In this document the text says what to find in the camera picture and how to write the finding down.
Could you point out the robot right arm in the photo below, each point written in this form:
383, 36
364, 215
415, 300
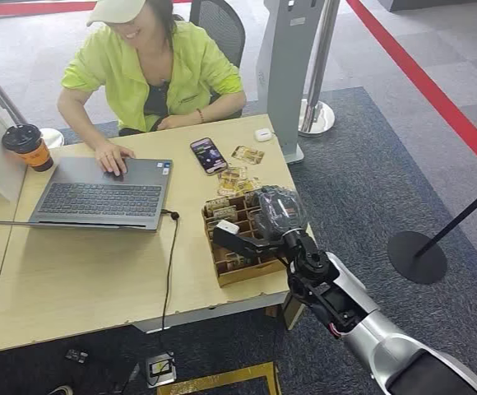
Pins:
370, 327

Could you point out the wooden desk leg block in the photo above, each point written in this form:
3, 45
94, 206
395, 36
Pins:
292, 312

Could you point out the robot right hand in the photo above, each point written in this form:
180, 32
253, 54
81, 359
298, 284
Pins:
281, 212

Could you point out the white earbuds case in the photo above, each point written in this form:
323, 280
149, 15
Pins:
263, 135

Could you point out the small black floor item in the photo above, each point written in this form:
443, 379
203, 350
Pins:
76, 356

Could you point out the person's right hand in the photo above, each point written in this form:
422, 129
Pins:
113, 157

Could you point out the black stanchion post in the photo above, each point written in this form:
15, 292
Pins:
416, 259

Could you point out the grey laptop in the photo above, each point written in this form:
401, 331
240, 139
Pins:
98, 199

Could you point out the person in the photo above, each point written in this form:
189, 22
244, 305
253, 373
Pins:
119, 71

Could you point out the yellow floor tape frame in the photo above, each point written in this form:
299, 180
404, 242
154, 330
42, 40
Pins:
222, 379

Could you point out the person's right forearm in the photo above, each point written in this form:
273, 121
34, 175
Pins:
78, 117

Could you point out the floor socket box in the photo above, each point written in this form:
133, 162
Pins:
161, 369

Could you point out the printed card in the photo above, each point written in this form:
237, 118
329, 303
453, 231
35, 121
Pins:
234, 188
217, 205
224, 214
247, 155
231, 174

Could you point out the red barrier belt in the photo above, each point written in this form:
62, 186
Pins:
435, 98
32, 7

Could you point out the chrome stanchion post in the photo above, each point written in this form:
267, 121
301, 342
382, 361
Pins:
0, 92
317, 76

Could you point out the person's left forearm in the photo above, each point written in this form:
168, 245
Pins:
218, 108

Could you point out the smartphone with lit screen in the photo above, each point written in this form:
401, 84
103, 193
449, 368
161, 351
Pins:
208, 156

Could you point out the coffee cup with black lid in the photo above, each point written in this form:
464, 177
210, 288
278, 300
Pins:
30, 147

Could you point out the cardboard card box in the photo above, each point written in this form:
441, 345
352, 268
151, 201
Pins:
230, 270

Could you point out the person's left hand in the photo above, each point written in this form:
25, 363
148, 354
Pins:
167, 124

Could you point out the black mesh office chair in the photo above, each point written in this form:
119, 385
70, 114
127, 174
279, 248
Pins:
222, 27

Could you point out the grey kiosk stand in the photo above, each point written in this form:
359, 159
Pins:
284, 65

